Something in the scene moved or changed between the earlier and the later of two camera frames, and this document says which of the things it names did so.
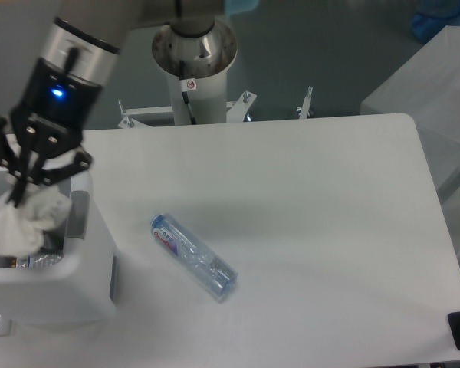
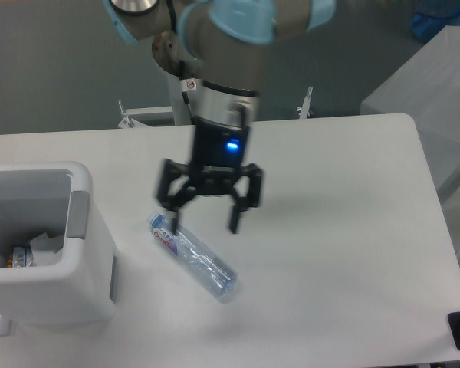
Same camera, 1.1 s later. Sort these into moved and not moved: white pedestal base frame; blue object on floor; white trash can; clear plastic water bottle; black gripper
Moved: black gripper
Not moved: blue object on floor; white pedestal base frame; white trash can; clear plastic water bottle
